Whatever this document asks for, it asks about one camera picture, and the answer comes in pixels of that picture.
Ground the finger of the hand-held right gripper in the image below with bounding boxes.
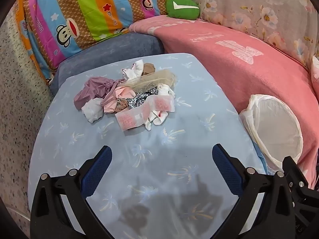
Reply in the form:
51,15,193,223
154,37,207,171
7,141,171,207
282,156,311,201

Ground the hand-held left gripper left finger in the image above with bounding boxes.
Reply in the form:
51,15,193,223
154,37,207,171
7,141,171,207
30,146,115,239

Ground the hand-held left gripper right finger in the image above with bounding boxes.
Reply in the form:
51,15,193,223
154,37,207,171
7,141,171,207
212,143,297,239

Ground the white bin with plastic liner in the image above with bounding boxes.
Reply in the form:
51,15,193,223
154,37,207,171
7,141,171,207
239,94,304,171

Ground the white sock with red trim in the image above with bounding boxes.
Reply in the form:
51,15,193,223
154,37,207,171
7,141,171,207
145,110,169,130

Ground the light blue palm print cover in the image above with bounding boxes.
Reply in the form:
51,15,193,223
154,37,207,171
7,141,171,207
27,53,268,239

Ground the clear packet of pink beads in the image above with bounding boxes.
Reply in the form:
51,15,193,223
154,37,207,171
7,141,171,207
115,105,150,131
147,96,175,112

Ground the plain white sock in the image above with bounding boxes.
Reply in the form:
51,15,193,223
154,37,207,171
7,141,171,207
81,98,104,123

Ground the brown patterned cloth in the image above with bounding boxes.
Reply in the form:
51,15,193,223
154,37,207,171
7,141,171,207
116,99,130,114

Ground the pink cloth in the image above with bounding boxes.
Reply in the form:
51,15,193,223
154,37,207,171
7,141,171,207
103,86,135,114

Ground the leopard print cloth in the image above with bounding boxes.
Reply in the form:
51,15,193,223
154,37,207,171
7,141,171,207
126,87,160,109

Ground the purple cloth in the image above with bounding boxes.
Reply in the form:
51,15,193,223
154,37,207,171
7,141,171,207
74,77,125,110

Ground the small white cloth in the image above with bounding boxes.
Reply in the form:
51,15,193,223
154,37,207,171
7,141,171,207
158,84,176,97

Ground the pink and white pillow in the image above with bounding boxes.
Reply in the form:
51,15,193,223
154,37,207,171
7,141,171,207
310,56,319,92

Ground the pink fleece blanket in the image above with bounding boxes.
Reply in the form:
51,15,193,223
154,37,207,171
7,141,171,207
128,15,319,190

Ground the blue-grey cushion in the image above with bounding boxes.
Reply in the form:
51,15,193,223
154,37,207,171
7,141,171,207
48,32,165,95

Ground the colourful monkey print pillow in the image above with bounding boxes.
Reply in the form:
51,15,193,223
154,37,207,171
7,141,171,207
15,0,173,80

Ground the green cushion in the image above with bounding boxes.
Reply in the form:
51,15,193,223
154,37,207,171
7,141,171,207
166,0,200,20

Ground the floral beige pillow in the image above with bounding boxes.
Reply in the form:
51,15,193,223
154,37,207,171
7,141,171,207
172,0,319,68

